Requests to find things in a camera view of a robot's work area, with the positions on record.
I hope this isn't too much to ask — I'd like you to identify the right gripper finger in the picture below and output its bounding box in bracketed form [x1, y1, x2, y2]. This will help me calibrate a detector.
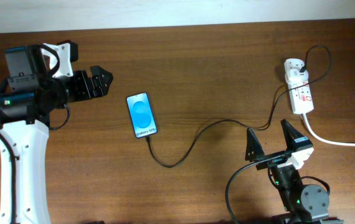
[245, 128, 265, 162]
[281, 119, 302, 151]

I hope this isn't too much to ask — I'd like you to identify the blue Galaxy smartphone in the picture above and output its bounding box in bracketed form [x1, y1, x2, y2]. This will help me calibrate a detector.
[126, 92, 158, 138]

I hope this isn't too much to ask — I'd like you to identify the black USB charging cable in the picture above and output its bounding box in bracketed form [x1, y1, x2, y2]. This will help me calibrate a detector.
[144, 44, 333, 169]

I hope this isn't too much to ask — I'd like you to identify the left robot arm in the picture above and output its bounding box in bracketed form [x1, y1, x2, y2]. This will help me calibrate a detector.
[0, 40, 113, 223]

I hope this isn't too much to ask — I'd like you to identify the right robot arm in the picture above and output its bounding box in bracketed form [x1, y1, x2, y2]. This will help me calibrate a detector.
[245, 119, 330, 223]

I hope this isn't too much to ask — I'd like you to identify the white USB charger adapter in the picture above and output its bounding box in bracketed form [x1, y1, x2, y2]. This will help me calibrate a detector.
[285, 68, 308, 84]

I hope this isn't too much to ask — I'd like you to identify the white power strip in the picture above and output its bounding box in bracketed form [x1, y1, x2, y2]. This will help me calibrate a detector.
[284, 58, 314, 114]

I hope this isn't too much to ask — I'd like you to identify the white power strip cord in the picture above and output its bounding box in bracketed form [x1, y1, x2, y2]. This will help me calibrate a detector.
[300, 113, 355, 149]

